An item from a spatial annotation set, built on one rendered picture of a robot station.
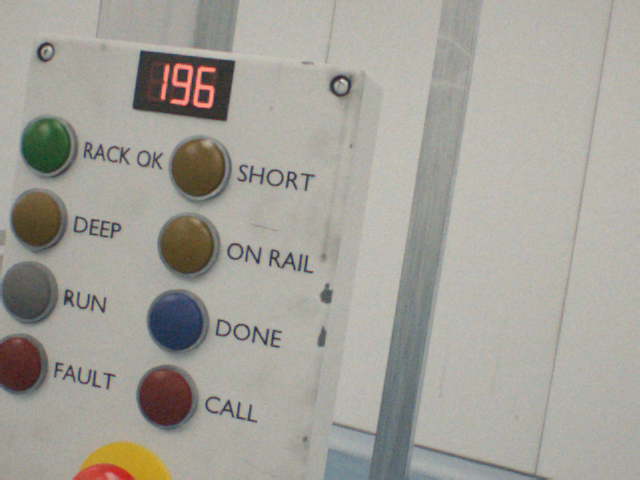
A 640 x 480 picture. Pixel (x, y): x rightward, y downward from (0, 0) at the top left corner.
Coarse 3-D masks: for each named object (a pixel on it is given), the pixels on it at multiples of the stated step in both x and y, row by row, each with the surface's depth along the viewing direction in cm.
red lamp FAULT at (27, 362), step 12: (0, 348) 46; (12, 348) 46; (24, 348) 46; (36, 348) 46; (0, 360) 46; (12, 360) 46; (24, 360) 46; (36, 360) 46; (0, 372) 46; (12, 372) 46; (24, 372) 46; (36, 372) 46; (12, 384) 46; (24, 384) 46
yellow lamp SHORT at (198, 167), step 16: (192, 144) 43; (208, 144) 43; (176, 160) 44; (192, 160) 43; (208, 160) 43; (224, 160) 43; (176, 176) 44; (192, 176) 43; (208, 176) 43; (192, 192) 43; (208, 192) 43
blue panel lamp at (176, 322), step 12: (168, 300) 44; (180, 300) 44; (192, 300) 44; (156, 312) 44; (168, 312) 44; (180, 312) 43; (192, 312) 43; (156, 324) 44; (168, 324) 44; (180, 324) 44; (192, 324) 43; (156, 336) 44; (168, 336) 44; (180, 336) 44; (192, 336) 43; (168, 348) 44; (180, 348) 44
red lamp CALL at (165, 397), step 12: (156, 372) 44; (168, 372) 44; (144, 384) 44; (156, 384) 44; (168, 384) 44; (180, 384) 44; (144, 396) 44; (156, 396) 44; (168, 396) 44; (180, 396) 44; (144, 408) 44; (156, 408) 44; (168, 408) 44; (180, 408) 44; (156, 420) 44; (168, 420) 44; (180, 420) 44
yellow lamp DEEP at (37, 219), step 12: (36, 192) 46; (24, 204) 46; (36, 204) 45; (48, 204) 45; (12, 216) 46; (24, 216) 46; (36, 216) 45; (48, 216) 45; (60, 216) 45; (24, 228) 46; (36, 228) 45; (48, 228) 45; (24, 240) 46; (36, 240) 46; (48, 240) 46
